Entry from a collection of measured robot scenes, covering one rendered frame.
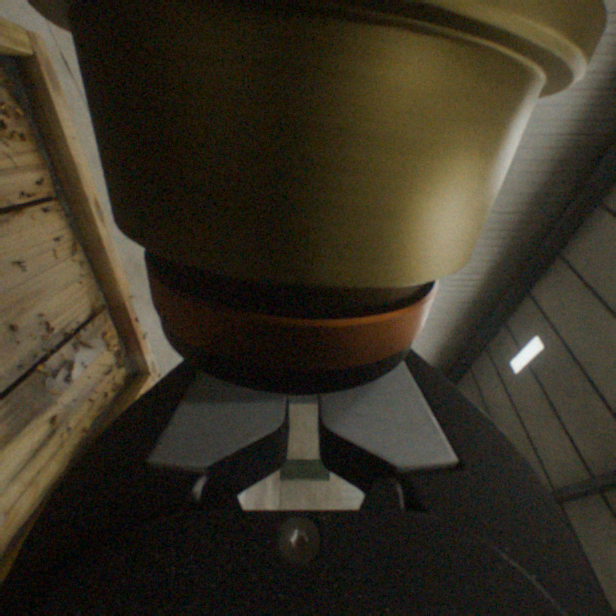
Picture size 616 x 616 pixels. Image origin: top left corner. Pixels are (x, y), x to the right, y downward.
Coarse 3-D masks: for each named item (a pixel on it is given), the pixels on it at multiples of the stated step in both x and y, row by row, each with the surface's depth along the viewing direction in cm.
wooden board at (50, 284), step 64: (0, 64) 19; (0, 128) 19; (64, 128) 21; (0, 192) 19; (64, 192) 23; (0, 256) 19; (64, 256) 23; (0, 320) 19; (64, 320) 23; (128, 320) 29; (0, 384) 19; (64, 384) 23; (128, 384) 31; (0, 448) 19; (64, 448) 23; (0, 512) 19; (0, 576) 18
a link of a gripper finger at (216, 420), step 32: (192, 384) 8; (224, 384) 8; (192, 416) 7; (224, 416) 7; (256, 416) 7; (288, 416) 8; (160, 448) 6; (192, 448) 6; (224, 448) 6; (256, 448) 6; (256, 480) 7
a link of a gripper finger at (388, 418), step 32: (384, 384) 8; (416, 384) 8; (320, 416) 7; (352, 416) 7; (384, 416) 7; (416, 416) 7; (320, 448) 7; (352, 448) 6; (384, 448) 6; (416, 448) 6; (448, 448) 6; (352, 480) 7
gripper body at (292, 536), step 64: (192, 512) 5; (256, 512) 5; (320, 512) 5; (384, 512) 5; (128, 576) 4; (192, 576) 4; (256, 576) 4; (320, 576) 4; (384, 576) 4; (448, 576) 4; (512, 576) 4
